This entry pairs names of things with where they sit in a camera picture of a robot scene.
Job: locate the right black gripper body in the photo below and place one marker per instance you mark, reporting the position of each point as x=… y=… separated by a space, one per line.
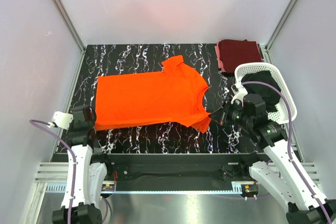
x=233 y=114

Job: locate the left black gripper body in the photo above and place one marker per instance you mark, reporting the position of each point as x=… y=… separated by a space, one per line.
x=92 y=126

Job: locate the orange t shirt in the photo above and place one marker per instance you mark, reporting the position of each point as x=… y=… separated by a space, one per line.
x=174 y=94

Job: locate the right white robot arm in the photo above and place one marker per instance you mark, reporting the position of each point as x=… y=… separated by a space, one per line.
x=292 y=187

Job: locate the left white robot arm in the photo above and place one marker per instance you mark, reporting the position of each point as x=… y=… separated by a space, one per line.
x=85 y=177

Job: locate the black t shirt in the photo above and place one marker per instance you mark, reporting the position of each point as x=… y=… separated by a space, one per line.
x=270 y=97

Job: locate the white plastic laundry basket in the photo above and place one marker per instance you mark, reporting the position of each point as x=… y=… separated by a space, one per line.
x=281 y=116

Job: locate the folded pink t shirt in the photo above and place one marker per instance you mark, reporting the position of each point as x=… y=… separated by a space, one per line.
x=219 y=62

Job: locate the folded maroon t shirt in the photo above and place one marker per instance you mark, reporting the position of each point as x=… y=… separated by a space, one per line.
x=237 y=52

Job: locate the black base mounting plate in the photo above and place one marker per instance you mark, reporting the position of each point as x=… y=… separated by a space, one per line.
x=133 y=166

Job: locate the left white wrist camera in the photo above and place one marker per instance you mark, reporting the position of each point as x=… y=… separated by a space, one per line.
x=62 y=120

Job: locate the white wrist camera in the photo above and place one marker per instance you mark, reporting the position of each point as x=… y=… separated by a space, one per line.
x=62 y=120
x=239 y=92

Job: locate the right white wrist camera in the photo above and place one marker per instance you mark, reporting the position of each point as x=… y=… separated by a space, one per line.
x=239 y=92

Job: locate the aluminium front rail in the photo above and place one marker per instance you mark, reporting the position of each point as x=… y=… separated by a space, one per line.
x=57 y=172

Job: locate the left aluminium frame post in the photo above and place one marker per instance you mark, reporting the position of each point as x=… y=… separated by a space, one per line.
x=69 y=24

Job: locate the aluminium frame post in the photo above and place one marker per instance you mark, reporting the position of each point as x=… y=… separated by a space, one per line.
x=286 y=14
x=69 y=24

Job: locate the right aluminium frame post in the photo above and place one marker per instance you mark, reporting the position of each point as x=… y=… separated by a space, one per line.
x=286 y=14

